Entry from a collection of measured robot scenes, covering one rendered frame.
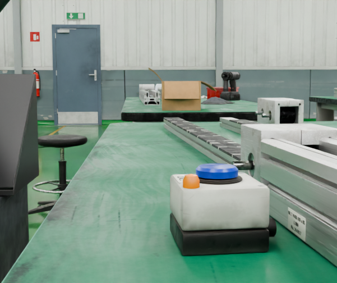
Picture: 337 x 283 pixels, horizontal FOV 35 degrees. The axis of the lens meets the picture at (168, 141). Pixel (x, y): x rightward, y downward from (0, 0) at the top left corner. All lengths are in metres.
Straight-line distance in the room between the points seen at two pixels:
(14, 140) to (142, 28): 10.87
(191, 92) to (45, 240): 2.26
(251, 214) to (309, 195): 0.06
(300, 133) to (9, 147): 0.40
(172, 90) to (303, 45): 9.48
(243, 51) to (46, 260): 11.43
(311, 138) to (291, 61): 11.39
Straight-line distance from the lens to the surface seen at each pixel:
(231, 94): 4.16
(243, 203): 0.48
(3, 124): 0.83
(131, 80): 11.58
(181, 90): 2.77
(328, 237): 0.48
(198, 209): 0.48
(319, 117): 5.27
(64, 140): 3.64
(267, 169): 0.63
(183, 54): 11.65
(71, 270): 0.46
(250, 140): 0.69
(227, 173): 0.50
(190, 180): 0.47
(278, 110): 1.63
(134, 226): 0.58
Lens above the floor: 0.93
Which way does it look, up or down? 6 degrees down
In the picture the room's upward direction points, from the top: straight up
